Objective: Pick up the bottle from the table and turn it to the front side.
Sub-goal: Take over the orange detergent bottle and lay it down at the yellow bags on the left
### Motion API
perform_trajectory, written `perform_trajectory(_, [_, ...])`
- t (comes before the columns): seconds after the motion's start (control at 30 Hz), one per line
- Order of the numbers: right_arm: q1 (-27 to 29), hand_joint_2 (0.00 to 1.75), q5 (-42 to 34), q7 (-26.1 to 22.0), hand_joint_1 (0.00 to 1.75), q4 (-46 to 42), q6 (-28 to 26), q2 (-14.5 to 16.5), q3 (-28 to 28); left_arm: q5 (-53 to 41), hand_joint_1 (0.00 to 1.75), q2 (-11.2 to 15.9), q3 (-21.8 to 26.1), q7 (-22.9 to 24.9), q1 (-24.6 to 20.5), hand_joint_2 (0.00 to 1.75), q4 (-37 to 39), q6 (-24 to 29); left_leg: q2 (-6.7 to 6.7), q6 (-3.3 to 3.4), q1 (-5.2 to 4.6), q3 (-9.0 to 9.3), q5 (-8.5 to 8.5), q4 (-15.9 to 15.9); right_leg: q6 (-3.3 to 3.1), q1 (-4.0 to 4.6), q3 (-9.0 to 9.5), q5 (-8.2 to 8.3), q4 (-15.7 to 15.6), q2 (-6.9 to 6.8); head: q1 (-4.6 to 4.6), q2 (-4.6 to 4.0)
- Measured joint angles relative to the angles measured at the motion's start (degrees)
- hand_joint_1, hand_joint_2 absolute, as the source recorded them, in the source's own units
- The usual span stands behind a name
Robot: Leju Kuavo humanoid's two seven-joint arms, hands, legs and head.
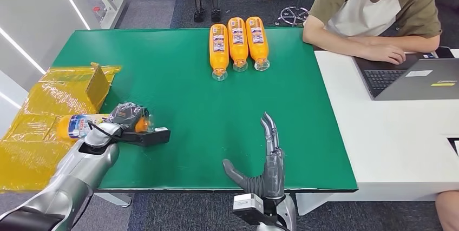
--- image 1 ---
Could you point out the white metal frame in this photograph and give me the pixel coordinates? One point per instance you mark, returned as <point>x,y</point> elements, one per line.
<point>114,3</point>

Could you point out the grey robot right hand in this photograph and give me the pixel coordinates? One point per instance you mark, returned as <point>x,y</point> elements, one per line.
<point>270,179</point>

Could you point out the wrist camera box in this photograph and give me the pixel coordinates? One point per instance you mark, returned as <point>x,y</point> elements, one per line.
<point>150,137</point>
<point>249,206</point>

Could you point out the black phone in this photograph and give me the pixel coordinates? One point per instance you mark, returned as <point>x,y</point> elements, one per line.
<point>444,52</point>

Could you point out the orange juice bottle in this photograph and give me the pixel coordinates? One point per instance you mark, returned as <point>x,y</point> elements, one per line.
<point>77,126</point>
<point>218,48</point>
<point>237,41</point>
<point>256,39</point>

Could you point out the person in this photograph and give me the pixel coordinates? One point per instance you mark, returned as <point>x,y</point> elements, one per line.
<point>362,10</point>

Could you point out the yellow taped cardboard box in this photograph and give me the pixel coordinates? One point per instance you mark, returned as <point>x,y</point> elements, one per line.
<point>39,143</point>

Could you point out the green table mat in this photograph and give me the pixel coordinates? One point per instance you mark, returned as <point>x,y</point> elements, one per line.
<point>186,114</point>

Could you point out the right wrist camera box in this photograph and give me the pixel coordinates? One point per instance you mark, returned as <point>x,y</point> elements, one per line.
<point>249,206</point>

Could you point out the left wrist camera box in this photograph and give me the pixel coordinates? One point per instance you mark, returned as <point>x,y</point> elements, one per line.
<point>150,137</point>

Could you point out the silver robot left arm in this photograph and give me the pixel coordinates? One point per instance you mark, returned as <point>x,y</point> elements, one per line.
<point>79,172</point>

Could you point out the grey laptop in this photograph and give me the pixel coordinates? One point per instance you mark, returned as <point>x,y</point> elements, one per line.
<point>416,80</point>

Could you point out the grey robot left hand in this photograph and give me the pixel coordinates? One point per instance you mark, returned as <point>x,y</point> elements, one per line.
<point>127,114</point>

